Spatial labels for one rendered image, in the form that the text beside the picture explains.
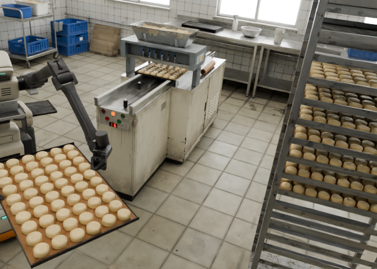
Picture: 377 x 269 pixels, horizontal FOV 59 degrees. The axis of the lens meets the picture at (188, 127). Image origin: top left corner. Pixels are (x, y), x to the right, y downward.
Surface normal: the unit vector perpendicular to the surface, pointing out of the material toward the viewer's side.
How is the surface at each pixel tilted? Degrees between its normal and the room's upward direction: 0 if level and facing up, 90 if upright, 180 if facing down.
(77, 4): 90
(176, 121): 90
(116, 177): 90
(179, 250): 0
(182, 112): 90
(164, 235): 0
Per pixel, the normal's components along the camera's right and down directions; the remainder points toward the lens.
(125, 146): -0.33, 0.39
